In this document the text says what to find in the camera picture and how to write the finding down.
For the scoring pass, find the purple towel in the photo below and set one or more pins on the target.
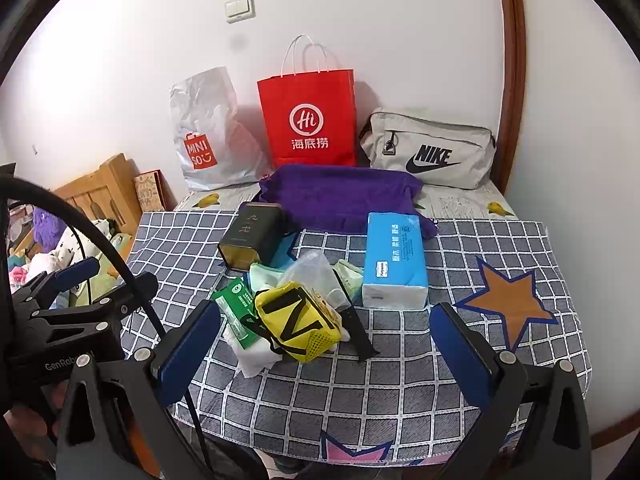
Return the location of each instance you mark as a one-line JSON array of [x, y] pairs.
[[340, 195]]

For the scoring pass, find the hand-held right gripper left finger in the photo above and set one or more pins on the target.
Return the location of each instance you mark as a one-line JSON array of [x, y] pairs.
[[187, 352]]

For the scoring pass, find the grey waist bag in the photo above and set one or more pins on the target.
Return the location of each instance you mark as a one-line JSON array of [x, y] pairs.
[[430, 145]]

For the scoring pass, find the orange print snack packet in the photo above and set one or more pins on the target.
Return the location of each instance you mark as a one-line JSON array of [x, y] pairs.
[[325, 303]]

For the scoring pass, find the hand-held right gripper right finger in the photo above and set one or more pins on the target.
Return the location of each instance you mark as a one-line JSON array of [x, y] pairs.
[[460, 355]]

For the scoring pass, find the purple plush toy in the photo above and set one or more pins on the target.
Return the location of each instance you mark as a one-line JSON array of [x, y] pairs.
[[50, 227]]

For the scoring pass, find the translucent mesh bag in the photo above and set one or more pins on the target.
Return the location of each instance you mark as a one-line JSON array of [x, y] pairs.
[[307, 272]]

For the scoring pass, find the dark tin box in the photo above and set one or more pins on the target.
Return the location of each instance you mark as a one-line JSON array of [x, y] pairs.
[[250, 235]]

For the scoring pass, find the white plush toy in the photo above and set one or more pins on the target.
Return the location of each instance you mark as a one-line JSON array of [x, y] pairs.
[[70, 255]]

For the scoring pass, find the blue tissue pack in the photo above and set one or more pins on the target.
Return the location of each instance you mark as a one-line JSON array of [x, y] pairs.
[[395, 260]]

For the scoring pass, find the yellow mesh pouch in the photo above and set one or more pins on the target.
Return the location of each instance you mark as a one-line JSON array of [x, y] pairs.
[[295, 325]]

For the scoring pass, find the blue cloth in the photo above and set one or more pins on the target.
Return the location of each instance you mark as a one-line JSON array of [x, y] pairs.
[[287, 252]]

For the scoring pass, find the green tissue packet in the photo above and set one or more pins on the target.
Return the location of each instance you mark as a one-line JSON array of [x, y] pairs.
[[350, 280]]

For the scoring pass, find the wooden headboard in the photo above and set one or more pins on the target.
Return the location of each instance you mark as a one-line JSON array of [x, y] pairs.
[[100, 190]]

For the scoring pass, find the white light switch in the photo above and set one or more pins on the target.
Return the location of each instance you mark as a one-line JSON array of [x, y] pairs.
[[240, 8]]

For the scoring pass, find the grey checked blanket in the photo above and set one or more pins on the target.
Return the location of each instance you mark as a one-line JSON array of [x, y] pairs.
[[450, 400]]

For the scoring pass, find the white plastic shopping bag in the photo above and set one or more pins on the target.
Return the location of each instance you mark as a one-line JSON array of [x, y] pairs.
[[220, 125]]

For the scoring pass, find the patterned cardboard box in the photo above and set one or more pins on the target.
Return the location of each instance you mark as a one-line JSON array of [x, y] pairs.
[[150, 190]]

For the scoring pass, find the wooden door frame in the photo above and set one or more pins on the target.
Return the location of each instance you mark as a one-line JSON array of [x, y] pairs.
[[512, 85]]

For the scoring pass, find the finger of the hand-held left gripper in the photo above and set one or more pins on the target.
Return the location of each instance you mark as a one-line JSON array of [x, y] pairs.
[[117, 297], [75, 272]]

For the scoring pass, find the green wipes packet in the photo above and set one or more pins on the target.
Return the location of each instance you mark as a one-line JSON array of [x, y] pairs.
[[237, 305]]

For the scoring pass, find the red paper bag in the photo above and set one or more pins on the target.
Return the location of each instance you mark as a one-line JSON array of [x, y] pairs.
[[310, 105]]

